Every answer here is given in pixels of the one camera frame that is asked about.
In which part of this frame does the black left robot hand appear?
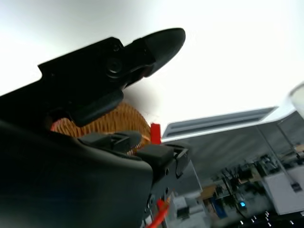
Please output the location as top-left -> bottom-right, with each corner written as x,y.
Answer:
0,28 -> 190,228

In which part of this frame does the brown wicker basket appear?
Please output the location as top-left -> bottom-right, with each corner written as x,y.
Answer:
50,102 -> 152,156

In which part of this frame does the white box with black connector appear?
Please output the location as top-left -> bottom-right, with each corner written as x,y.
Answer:
262,171 -> 304,216

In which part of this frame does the grey table cable tray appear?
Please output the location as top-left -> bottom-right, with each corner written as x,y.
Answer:
161,106 -> 278,143

